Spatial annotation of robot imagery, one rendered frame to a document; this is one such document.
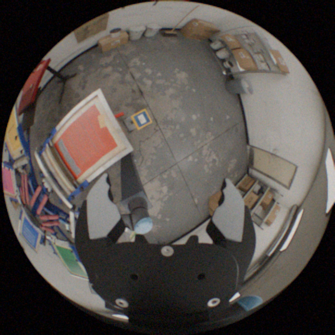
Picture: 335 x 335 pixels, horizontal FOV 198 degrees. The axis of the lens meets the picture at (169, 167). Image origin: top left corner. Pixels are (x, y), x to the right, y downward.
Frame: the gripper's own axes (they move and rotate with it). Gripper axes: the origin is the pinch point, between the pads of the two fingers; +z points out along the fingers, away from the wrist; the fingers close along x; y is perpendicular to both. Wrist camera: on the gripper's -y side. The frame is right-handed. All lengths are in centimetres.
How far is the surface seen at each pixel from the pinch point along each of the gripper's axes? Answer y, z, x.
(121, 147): 20, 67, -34
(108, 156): 26, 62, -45
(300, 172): 38, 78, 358
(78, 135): 5, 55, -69
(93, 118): -5, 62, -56
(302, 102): -125, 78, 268
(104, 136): 10, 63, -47
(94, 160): 27, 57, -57
